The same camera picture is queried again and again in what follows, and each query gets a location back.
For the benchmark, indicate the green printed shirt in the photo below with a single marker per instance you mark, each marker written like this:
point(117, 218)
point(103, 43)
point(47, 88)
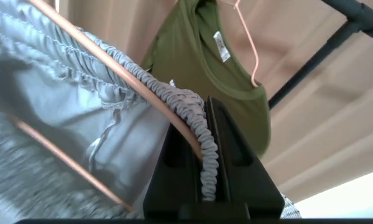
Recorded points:
point(186, 53)

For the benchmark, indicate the beige curtain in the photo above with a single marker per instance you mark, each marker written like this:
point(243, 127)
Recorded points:
point(298, 40)

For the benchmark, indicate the black clothes rack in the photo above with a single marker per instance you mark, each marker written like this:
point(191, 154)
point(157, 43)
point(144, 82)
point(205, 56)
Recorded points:
point(311, 62)

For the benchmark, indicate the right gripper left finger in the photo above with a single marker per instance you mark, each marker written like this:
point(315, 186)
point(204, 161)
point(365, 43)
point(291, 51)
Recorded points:
point(171, 183)

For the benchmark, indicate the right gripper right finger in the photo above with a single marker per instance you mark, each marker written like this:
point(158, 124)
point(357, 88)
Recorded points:
point(245, 180)

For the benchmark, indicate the pink clothes hanger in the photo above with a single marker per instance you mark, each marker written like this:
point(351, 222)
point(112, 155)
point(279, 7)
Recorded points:
point(250, 43)
point(112, 62)

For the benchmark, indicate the pale grey shorts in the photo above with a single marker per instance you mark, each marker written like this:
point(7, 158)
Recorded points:
point(49, 93)

